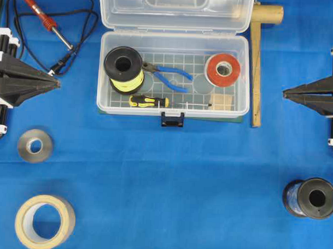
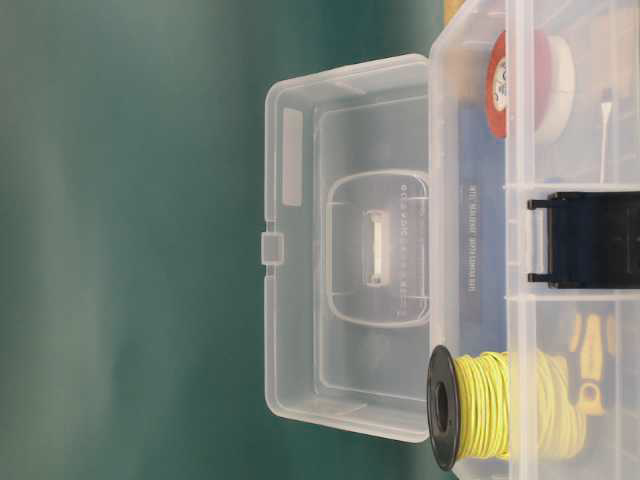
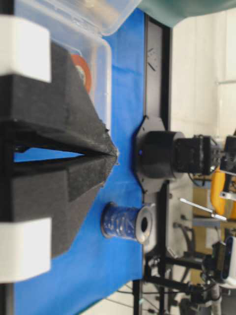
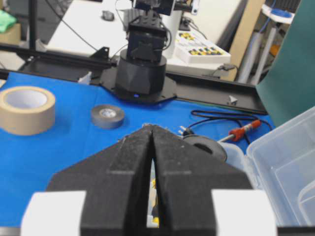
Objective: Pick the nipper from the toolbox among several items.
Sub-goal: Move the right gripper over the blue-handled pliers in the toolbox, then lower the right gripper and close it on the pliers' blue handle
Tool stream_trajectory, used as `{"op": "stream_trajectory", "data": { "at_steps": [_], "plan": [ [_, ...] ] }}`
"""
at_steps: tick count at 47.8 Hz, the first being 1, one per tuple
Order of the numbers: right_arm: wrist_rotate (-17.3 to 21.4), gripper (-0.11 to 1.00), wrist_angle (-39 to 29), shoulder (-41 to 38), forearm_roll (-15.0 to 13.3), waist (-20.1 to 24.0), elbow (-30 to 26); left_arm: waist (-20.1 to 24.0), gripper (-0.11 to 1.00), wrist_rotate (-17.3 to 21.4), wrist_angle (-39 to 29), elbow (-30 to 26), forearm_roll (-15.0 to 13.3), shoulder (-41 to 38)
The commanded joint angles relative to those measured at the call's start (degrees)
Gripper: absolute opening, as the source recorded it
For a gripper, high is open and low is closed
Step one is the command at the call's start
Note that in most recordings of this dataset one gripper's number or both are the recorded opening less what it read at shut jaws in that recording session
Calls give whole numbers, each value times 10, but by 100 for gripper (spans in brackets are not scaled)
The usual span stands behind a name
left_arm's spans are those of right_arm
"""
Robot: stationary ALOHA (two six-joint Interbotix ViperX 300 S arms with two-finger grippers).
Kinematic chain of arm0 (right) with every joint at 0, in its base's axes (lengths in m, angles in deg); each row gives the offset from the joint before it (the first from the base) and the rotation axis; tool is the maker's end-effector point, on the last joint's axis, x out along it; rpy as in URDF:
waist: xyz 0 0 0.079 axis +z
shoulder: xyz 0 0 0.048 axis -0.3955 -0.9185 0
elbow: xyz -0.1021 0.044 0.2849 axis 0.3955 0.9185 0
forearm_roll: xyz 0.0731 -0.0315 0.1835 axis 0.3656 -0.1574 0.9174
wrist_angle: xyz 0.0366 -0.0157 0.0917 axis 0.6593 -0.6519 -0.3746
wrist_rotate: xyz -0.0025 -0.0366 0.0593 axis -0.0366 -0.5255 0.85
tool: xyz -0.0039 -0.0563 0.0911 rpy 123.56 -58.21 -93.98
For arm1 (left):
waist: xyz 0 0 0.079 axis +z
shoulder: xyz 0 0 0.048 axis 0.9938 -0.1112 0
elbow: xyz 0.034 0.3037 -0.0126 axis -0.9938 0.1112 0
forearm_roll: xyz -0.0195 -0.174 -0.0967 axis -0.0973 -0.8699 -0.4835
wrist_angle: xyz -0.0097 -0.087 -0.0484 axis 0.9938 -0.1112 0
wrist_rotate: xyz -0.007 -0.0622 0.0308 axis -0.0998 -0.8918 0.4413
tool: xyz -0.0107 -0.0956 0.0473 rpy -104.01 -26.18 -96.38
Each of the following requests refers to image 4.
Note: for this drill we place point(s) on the red handled soldering iron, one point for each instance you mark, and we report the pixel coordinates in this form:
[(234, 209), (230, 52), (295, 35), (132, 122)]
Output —
[(238, 133)]

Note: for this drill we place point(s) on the dark green board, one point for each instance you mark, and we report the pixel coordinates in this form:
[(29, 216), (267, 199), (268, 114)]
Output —
[(288, 89)]

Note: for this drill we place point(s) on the grey duct tape roll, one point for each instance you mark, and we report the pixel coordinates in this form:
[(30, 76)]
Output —
[(107, 116)]

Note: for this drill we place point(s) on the blue table mat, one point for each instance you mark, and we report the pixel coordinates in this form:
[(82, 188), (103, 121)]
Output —
[(28, 162)]

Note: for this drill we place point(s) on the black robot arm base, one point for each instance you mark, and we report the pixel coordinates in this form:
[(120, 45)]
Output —
[(140, 75)]

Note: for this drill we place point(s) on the beige packing tape roll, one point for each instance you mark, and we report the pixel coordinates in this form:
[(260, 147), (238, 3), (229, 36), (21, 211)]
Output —
[(26, 110)]

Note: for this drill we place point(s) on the clear plastic toolbox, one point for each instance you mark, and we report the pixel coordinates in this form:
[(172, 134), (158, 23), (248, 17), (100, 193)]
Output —
[(282, 163)]

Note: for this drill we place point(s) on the right gripper black foam right finger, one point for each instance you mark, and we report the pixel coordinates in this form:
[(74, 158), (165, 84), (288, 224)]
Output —
[(186, 175)]

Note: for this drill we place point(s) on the black tape roll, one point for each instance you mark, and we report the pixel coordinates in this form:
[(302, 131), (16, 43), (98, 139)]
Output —
[(212, 147)]

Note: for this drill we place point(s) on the black aluminium rail frame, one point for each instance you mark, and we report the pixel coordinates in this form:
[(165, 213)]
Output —
[(215, 92)]

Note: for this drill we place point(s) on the green cloth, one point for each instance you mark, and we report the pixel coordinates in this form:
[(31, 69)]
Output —
[(6, 21)]

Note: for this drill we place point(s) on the yellow black tool in toolbox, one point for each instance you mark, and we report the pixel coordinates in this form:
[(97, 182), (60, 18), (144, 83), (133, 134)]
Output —
[(152, 213)]

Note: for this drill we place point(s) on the right gripper black foam left finger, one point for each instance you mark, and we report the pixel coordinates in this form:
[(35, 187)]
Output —
[(116, 181)]

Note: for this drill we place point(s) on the white parts box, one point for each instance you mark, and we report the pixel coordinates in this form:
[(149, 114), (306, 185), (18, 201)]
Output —
[(194, 54)]

